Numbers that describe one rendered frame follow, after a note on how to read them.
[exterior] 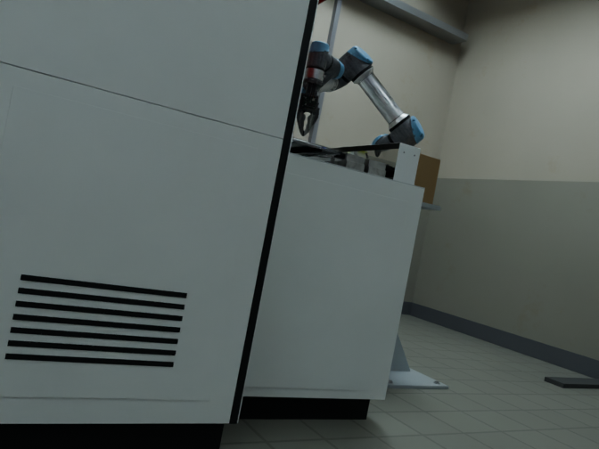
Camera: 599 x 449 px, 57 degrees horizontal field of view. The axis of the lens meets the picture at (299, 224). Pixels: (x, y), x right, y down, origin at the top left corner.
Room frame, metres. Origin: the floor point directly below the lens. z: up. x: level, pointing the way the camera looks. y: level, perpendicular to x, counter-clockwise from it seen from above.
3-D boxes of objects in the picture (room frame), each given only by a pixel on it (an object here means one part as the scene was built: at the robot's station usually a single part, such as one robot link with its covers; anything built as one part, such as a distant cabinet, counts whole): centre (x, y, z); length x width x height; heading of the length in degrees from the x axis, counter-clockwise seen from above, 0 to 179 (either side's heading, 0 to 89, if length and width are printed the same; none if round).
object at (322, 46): (2.14, 0.05, 1.27); 0.09 x 0.08 x 0.11; 145
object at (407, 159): (2.16, -0.20, 0.89); 0.55 x 0.09 x 0.14; 28
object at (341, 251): (2.16, 0.09, 0.41); 0.96 x 0.64 x 0.82; 28
